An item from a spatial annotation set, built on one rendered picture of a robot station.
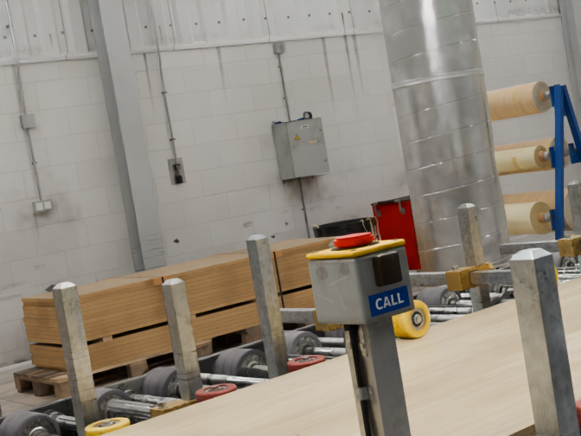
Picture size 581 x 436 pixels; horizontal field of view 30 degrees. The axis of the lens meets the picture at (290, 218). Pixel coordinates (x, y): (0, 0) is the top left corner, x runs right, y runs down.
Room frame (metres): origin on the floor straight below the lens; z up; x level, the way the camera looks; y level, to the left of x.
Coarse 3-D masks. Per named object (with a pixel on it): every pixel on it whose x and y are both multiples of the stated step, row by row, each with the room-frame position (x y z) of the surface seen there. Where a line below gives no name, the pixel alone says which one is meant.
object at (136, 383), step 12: (312, 324) 3.08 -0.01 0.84; (240, 348) 2.90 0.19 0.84; (252, 348) 2.93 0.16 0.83; (264, 348) 2.95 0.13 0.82; (204, 360) 2.83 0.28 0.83; (204, 372) 2.82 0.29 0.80; (120, 384) 2.67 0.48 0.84; (132, 384) 2.69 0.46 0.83; (36, 408) 2.52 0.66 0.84; (48, 408) 2.54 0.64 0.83; (60, 408) 2.56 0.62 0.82; (72, 408) 2.58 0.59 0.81; (0, 420) 2.46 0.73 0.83; (72, 432) 2.57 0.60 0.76
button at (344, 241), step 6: (348, 234) 1.06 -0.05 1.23; (354, 234) 1.05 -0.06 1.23; (360, 234) 1.04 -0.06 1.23; (366, 234) 1.04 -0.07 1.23; (372, 234) 1.05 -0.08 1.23; (336, 240) 1.04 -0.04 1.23; (342, 240) 1.03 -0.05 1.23; (348, 240) 1.03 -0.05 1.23; (354, 240) 1.03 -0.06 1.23; (360, 240) 1.03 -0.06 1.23; (366, 240) 1.03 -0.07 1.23; (372, 240) 1.04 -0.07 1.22; (336, 246) 1.04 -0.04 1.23; (342, 246) 1.03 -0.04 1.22; (348, 246) 1.03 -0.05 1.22; (354, 246) 1.03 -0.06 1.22; (360, 246) 1.03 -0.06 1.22
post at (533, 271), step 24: (528, 264) 1.19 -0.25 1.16; (552, 264) 1.21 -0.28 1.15; (528, 288) 1.20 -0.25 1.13; (552, 288) 1.20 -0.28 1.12; (528, 312) 1.20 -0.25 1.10; (552, 312) 1.20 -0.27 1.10; (528, 336) 1.21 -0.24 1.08; (552, 336) 1.20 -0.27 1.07; (528, 360) 1.21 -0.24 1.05; (552, 360) 1.19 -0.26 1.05; (528, 384) 1.21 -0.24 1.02; (552, 384) 1.19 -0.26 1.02; (552, 408) 1.19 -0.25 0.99; (576, 408) 1.21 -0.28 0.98; (552, 432) 1.20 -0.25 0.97; (576, 432) 1.21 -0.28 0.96
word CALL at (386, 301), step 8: (400, 288) 1.03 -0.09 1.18; (368, 296) 1.00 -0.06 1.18; (376, 296) 1.01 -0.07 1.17; (384, 296) 1.02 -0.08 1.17; (392, 296) 1.02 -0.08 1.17; (400, 296) 1.03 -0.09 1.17; (408, 296) 1.04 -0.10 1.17; (376, 304) 1.01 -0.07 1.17; (384, 304) 1.02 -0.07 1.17; (392, 304) 1.02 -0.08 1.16; (400, 304) 1.03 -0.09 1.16; (408, 304) 1.04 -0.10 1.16; (376, 312) 1.01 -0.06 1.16; (384, 312) 1.01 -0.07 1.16
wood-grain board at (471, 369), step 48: (576, 288) 2.57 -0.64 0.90; (432, 336) 2.26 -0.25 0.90; (480, 336) 2.17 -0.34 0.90; (576, 336) 2.01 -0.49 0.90; (288, 384) 2.01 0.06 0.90; (336, 384) 1.94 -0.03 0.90; (432, 384) 1.81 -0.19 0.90; (480, 384) 1.76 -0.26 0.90; (576, 384) 1.65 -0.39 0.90; (144, 432) 1.82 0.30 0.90; (192, 432) 1.76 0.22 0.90; (240, 432) 1.71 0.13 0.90; (288, 432) 1.65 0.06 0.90; (336, 432) 1.61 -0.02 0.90; (432, 432) 1.52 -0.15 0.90; (480, 432) 1.48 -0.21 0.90; (528, 432) 1.47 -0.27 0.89
